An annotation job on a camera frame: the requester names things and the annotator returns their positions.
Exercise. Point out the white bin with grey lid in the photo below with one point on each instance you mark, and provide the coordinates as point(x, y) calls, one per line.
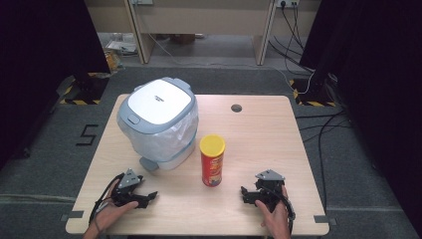
point(159, 101)

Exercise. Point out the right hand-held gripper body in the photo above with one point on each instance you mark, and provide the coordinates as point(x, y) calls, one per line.
point(268, 191)

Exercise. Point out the red chip can yellow lid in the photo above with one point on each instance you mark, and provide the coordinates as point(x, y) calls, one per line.
point(212, 162)

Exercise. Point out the black stand base hazard tape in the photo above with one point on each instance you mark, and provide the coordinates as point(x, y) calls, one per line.
point(83, 89)
point(312, 93)

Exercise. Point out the translucent white bin bag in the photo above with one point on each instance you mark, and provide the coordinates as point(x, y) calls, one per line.
point(166, 141)

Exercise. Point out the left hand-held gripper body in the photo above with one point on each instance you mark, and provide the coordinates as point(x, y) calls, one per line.
point(128, 181)

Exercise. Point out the pile of packets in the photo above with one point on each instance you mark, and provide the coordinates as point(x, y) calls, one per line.
point(117, 53)

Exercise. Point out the black curtain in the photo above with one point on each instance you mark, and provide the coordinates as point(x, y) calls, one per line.
point(43, 66)
point(375, 99)

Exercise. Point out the beige wooden desk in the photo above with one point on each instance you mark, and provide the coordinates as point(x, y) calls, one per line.
point(202, 16)

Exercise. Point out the person's right hand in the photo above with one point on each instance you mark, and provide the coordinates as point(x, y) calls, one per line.
point(277, 219)

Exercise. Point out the white wall power outlet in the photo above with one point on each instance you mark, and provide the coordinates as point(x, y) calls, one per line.
point(287, 3)

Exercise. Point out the person's left hand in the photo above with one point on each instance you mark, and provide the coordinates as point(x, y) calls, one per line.
point(111, 214)

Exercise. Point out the grey tape piece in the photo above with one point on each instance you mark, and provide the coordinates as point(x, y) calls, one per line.
point(323, 219)
point(72, 215)

